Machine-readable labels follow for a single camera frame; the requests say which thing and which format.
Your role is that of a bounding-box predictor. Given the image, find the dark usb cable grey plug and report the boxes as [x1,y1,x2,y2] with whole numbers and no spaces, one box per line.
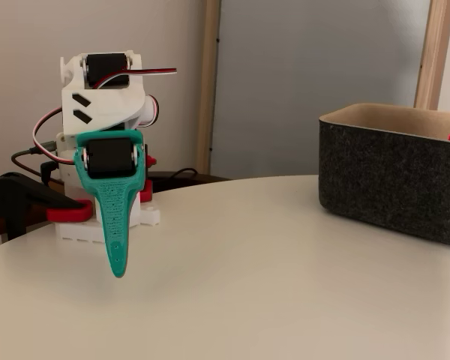
[10,141,58,181]

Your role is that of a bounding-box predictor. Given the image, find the grey board panel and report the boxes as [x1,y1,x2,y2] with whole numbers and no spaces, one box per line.
[209,0,432,180]

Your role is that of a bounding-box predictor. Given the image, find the black power plug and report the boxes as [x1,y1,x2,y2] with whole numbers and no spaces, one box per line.
[40,160,61,185]

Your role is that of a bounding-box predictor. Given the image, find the dark grey felt bin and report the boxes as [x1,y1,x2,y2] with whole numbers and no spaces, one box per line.
[317,103,450,251]

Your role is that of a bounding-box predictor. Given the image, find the black clamp red pad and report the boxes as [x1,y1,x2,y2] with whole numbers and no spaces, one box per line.
[0,171,94,241]
[139,155,158,203]

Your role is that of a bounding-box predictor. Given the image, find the red white black servo cable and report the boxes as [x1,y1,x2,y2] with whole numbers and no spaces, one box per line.
[32,106,78,165]
[95,66,178,89]

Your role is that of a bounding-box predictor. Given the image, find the wooden shelf post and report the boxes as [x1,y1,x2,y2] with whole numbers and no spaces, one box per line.
[194,0,223,176]
[413,0,450,112]

